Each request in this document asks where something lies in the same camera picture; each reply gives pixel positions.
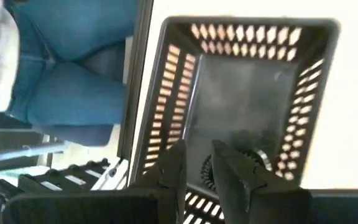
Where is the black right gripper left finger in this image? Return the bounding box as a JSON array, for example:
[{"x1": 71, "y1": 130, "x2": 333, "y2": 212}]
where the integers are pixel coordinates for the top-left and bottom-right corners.
[{"x1": 129, "y1": 139, "x2": 188, "y2": 224}]

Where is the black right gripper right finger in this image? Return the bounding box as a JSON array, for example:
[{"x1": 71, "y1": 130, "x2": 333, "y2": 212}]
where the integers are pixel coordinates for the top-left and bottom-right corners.
[{"x1": 211, "y1": 140, "x2": 301, "y2": 224}]

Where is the black coil wristband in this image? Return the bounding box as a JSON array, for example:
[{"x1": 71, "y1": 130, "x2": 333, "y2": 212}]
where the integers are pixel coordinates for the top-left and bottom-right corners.
[{"x1": 200, "y1": 148, "x2": 273, "y2": 194}]

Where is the black plastic basket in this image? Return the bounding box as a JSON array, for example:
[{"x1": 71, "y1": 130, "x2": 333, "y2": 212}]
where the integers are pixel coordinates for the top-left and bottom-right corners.
[{"x1": 128, "y1": 16, "x2": 341, "y2": 224}]

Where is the seated person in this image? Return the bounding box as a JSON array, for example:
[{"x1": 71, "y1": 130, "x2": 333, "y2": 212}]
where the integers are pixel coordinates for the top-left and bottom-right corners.
[{"x1": 0, "y1": 0, "x2": 140, "y2": 147}]

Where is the silver metal bracket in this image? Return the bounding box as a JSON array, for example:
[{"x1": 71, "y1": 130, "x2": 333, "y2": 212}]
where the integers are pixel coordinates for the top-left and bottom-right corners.
[{"x1": 90, "y1": 157, "x2": 131, "y2": 191}]

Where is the black aluminium table frame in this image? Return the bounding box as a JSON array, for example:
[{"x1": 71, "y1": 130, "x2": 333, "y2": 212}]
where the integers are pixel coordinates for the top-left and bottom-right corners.
[{"x1": 116, "y1": 0, "x2": 155, "y2": 160}]

